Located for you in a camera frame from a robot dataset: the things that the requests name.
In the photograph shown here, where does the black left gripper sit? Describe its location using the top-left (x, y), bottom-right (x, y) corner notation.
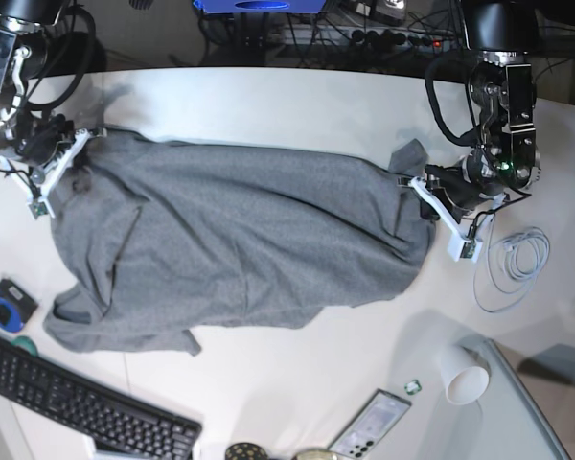
top-left (425, 164), bottom-right (464, 221)

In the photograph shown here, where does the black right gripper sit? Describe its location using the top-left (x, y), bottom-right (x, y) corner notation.
top-left (21, 117), bottom-right (76, 169)

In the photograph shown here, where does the grey t-shirt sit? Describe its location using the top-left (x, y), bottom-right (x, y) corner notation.
top-left (43, 131), bottom-right (435, 355)

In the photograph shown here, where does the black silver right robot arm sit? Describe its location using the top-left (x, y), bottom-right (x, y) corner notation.
top-left (0, 1), bottom-right (96, 168)

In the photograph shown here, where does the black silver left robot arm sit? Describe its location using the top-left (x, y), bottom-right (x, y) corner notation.
top-left (425, 1), bottom-right (539, 220)

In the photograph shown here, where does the blue black tape measure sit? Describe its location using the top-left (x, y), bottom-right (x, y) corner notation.
top-left (0, 279), bottom-right (38, 334)

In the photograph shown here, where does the black power strip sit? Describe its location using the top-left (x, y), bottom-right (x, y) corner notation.
top-left (349, 29), bottom-right (456, 53)

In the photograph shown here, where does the white paper cup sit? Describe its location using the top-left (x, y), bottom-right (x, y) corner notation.
top-left (437, 345), bottom-right (490, 405)

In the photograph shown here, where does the green tape roll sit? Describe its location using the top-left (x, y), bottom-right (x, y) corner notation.
top-left (11, 335), bottom-right (38, 357)

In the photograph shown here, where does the small green white packet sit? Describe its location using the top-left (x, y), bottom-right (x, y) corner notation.
top-left (403, 379), bottom-right (423, 396)

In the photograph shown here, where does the smartphone with clear case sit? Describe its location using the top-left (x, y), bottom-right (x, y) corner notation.
top-left (329, 389), bottom-right (411, 459)

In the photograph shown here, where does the glass side table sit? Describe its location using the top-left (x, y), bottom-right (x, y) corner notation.
top-left (446, 335), bottom-right (575, 459)

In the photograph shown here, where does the black computer keyboard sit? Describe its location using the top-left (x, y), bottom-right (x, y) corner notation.
top-left (0, 337), bottom-right (202, 459)

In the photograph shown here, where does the olive round container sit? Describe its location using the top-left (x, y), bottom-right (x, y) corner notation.
top-left (292, 448), bottom-right (338, 460)

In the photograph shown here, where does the black dotted round lid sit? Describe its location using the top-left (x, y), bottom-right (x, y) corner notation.
top-left (224, 443), bottom-right (269, 460)

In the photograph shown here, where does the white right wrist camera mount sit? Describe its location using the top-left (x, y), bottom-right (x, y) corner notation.
top-left (0, 127), bottom-right (107, 219)

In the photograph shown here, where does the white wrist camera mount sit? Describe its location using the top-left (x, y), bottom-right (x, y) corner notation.
top-left (0, 127), bottom-right (107, 219)
top-left (398, 176), bottom-right (509, 263)

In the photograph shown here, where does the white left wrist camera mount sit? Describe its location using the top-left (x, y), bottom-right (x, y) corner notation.
top-left (398, 176), bottom-right (509, 263)

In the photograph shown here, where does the white coiled charging cable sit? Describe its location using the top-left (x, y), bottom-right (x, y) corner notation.
top-left (472, 210), bottom-right (552, 314)

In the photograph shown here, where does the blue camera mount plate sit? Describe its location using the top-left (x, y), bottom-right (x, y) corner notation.
top-left (193, 0), bottom-right (326, 14)

